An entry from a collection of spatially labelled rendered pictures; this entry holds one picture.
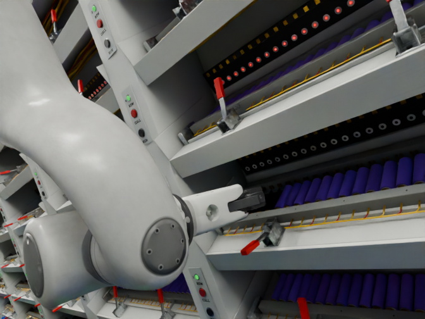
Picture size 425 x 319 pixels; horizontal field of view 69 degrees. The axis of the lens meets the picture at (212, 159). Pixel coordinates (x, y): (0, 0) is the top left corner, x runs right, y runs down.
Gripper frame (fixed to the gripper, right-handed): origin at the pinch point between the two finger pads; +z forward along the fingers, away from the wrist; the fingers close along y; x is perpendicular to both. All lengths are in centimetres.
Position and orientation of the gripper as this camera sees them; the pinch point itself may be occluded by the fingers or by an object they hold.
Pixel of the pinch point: (246, 200)
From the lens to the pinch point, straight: 51.7
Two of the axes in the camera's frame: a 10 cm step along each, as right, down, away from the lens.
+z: 7.0, -1.0, 7.1
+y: -6.7, 2.5, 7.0
